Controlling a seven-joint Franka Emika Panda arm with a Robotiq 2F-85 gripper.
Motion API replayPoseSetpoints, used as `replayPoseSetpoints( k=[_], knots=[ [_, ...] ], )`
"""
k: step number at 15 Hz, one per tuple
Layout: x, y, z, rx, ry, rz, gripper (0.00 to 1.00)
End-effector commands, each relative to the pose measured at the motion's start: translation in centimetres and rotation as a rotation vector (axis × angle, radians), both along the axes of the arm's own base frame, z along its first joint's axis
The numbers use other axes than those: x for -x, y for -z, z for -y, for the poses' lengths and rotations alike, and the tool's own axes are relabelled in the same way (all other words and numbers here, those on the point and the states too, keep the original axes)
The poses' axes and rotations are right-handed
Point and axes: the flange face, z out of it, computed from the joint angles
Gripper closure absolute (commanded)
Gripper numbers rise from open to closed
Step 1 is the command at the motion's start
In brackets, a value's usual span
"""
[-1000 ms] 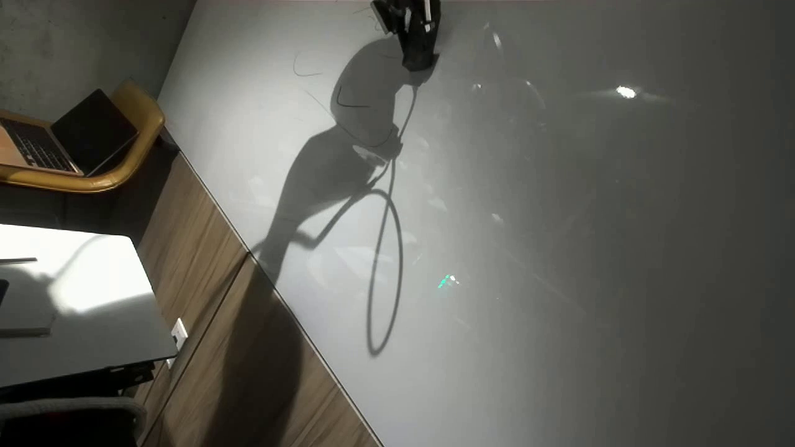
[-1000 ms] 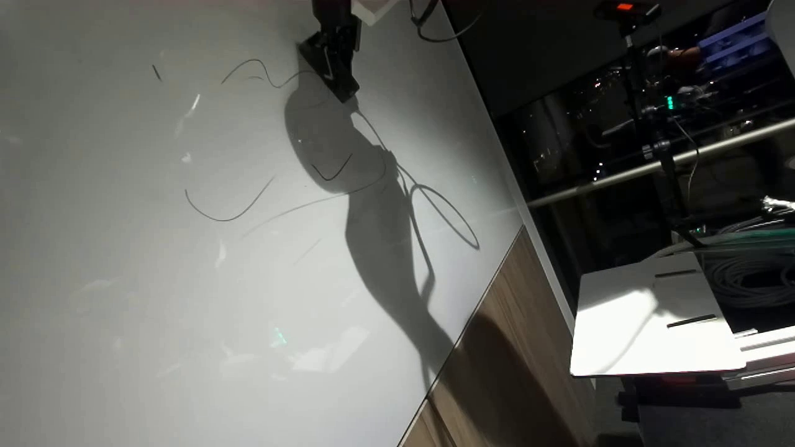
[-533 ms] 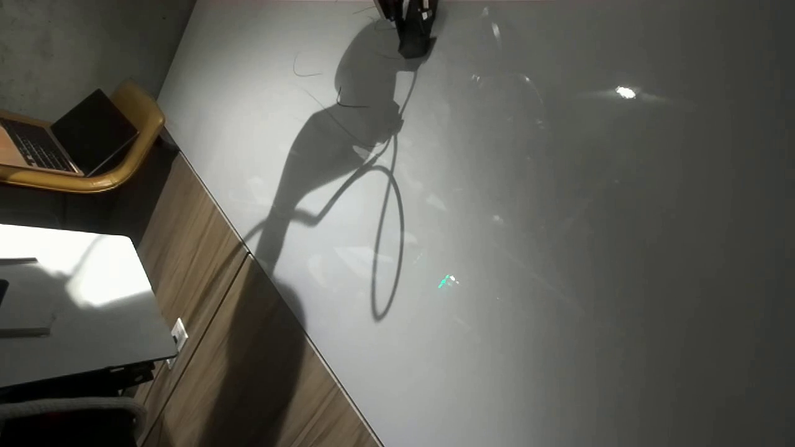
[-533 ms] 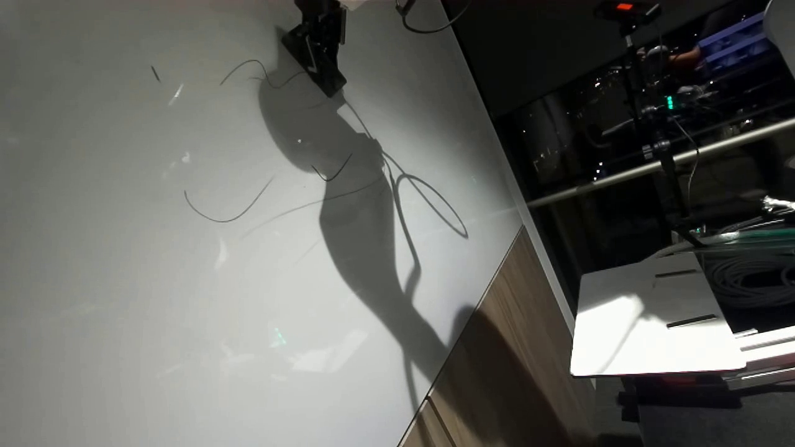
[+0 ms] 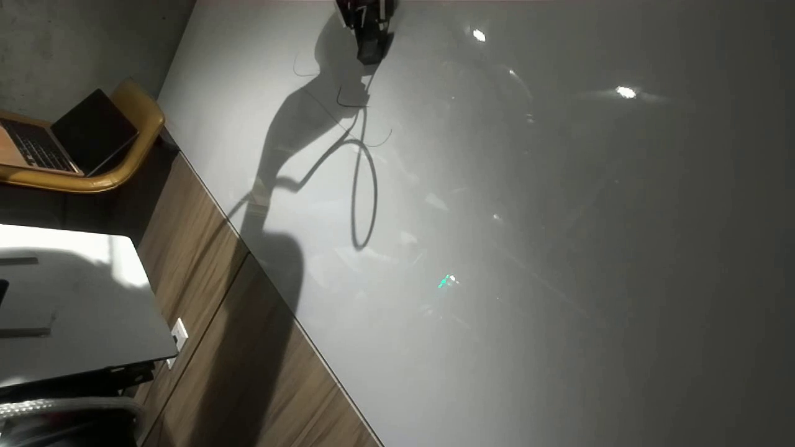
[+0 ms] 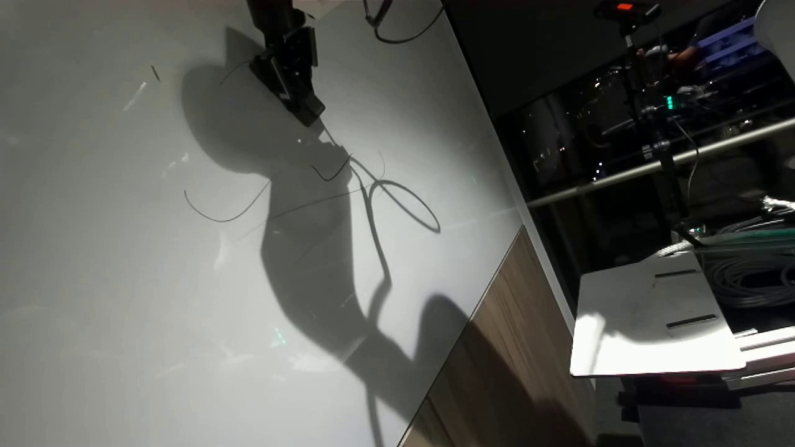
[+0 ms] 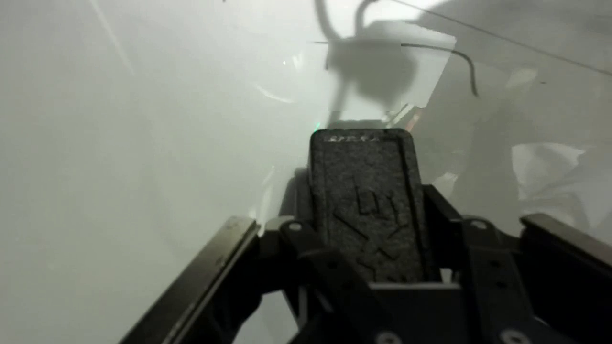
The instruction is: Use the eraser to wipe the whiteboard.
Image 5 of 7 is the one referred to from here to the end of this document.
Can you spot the open laptop computer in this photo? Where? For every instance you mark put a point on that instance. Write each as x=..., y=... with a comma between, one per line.
x=90, y=132

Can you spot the yellow wooden chair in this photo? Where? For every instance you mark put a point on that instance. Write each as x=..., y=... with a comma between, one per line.
x=142, y=107

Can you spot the small white plastic block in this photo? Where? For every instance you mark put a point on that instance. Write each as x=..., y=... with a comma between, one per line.
x=181, y=332

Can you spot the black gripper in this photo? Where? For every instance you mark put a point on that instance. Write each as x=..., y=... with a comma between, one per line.
x=364, y=10

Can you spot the large grey whiteboard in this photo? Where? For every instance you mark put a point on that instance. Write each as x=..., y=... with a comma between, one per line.
x=538, y=250

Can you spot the white slotted platform board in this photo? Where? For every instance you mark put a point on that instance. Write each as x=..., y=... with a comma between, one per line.
x=84, y=313

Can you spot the dark platform support frame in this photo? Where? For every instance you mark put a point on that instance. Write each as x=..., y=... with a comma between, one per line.
x=84, y=384

